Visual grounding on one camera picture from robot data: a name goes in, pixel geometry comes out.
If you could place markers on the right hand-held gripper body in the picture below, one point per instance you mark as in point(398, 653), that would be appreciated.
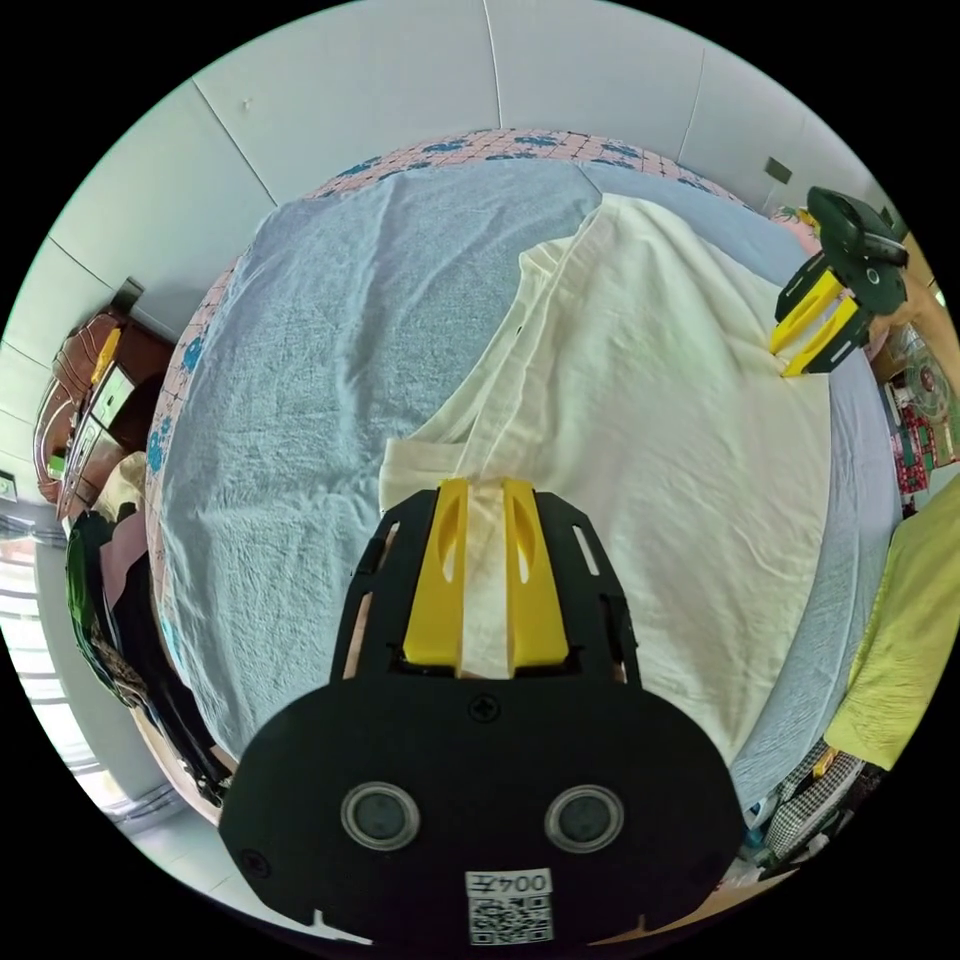
point(862, 300)

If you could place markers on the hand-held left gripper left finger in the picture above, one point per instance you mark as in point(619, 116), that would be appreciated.
point(431, 600)

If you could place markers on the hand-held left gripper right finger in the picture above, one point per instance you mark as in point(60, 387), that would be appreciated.
point(536, 607)

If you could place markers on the white short sleeve shirt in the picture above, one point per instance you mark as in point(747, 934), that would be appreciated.
point(637, 450)

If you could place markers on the person's right hand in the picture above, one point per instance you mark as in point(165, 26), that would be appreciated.
point(896, 324)

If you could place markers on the bed with blue sheet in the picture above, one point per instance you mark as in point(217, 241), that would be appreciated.
point(337, 337)

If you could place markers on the pile of clothes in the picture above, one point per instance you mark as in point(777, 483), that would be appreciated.
point(127, 600)

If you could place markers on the person's body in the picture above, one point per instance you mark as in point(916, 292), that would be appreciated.
point(900, 637)

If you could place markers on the brown wooden cupboard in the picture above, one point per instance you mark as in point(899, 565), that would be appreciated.
point(90, 405)

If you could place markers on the window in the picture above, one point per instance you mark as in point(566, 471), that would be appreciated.
point(34, 637)

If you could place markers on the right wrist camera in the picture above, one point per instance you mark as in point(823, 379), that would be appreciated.
point(851, 221)

